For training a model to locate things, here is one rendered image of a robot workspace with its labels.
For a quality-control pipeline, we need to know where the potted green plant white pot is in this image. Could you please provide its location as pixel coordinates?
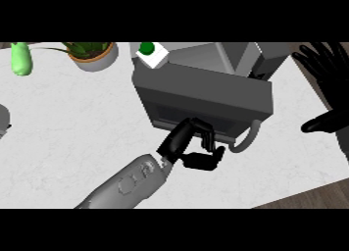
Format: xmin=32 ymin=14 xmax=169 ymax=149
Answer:
xmin=30 ymin=41 xmax=119 ymax=74

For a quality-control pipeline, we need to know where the light green bottle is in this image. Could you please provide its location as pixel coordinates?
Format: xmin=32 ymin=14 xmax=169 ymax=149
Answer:
xmin=10 ymin=41 xmax=35 ymax=77

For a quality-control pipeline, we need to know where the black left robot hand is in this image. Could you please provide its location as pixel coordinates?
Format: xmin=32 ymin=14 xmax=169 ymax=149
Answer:
xmin=155 ymin=117 xmax=227 ymax=172

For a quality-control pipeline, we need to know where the white milk carton green cap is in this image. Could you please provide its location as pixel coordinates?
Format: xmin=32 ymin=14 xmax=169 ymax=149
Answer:
xmin=134 ymin=41 xmax=171 ymax=70

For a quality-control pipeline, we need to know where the dark grey microwave door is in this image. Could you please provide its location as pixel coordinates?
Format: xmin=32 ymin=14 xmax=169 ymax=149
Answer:
xmin=129 ymin=58 xmax=274 ymax=154

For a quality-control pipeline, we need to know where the grey microwave body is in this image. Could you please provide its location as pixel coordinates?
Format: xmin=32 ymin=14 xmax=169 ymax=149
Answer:
xmin=128 ymin=41 xmax=292 ymax=81

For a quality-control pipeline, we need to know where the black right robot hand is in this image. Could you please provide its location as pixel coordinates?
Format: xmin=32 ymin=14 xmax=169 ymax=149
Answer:
xmin=289 ymin=41 xmax=349 ymax=134

